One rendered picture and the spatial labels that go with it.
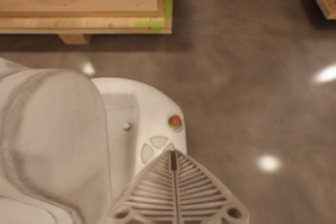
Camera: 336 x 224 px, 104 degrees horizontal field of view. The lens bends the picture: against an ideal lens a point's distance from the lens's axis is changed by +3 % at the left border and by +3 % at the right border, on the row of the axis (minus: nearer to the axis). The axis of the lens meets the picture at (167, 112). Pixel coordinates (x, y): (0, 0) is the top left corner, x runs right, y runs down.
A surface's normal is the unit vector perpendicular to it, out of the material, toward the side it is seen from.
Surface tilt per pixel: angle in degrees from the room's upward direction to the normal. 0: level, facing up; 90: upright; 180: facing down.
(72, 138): 90
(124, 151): 0
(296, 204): 0
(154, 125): 0
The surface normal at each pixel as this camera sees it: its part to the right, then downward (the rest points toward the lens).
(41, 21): -0.02, -0.35
